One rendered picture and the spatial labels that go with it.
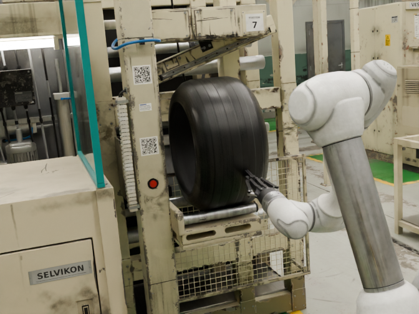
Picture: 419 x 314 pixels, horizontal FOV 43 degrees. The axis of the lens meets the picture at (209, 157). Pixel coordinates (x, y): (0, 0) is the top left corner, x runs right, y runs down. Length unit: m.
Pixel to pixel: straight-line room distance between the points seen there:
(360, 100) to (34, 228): 0.85
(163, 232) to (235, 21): 1.04
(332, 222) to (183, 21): 1.16
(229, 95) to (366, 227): 1.01
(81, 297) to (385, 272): 0.75
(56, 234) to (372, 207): 0.77
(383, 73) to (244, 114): 0.81
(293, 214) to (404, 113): 5.03
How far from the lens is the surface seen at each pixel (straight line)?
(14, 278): 1.38
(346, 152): 1.33
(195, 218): 2.22
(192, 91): 2.17
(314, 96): 1.29
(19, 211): 1.33
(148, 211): 2.24
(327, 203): 1.84
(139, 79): 2.15
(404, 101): 6.71
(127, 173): 2.20
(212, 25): 2.52
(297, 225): 1.76
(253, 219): 2.29
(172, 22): 2.46
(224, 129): 2.07
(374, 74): 1.44
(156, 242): 2.29
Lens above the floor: 1.57
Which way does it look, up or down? 11 degrees down
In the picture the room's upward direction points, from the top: 4 degrees counter-clockwise
